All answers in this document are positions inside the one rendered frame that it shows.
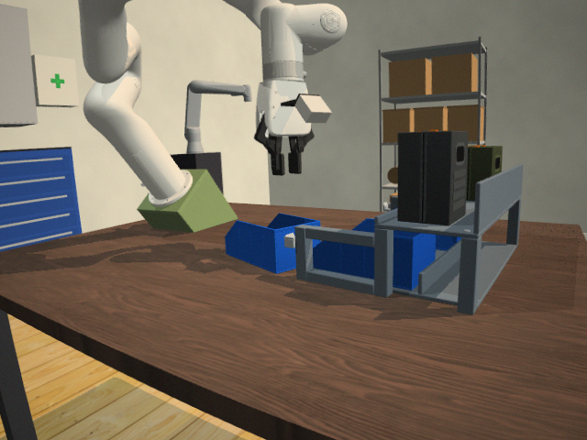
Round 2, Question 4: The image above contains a blue bin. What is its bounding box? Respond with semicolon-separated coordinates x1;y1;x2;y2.
225;214;320;274
436;235;461;251
313;218;436;291

